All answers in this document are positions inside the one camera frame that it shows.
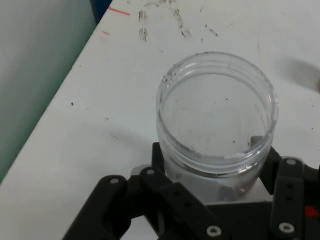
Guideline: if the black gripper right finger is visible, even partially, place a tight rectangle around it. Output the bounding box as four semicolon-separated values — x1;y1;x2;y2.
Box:
259;147;320;240

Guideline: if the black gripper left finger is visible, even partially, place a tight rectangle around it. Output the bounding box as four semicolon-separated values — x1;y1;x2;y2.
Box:
62;142;231;240

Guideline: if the clear plastic jar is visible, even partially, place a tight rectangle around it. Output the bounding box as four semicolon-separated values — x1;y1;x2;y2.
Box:
156;51;279;201

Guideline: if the dark blue foam mat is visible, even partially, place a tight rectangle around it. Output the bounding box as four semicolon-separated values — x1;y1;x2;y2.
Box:
91;0;114;26

